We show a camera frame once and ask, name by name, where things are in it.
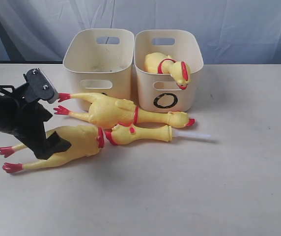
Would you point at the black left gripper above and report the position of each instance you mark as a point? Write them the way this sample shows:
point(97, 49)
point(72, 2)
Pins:
point(30, 117)

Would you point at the headless yellow chicken body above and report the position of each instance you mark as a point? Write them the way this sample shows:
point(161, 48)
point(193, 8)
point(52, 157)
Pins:
point(85, 140)

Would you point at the yellow chicken head neck piece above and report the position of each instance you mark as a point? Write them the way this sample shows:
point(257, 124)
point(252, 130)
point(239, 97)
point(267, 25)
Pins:
point(123, 135)

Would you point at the yellow rubber chicken front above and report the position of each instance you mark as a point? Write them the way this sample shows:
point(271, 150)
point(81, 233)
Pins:
point(159, 63)

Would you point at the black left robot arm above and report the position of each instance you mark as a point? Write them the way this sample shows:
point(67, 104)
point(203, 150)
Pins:
point(8, 107)

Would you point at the whole yellow rubber chicken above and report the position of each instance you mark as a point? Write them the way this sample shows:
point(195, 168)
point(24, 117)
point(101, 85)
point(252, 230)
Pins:
point(106, 112)

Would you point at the cream bin left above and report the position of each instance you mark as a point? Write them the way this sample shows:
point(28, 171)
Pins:
point(100, 60)

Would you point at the cream bin with circle mark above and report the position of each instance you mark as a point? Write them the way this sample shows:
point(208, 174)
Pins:
point(159, 92)

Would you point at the white backdrop curtain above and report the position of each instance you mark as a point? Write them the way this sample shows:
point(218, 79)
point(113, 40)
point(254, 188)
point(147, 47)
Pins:
point(228, 31)

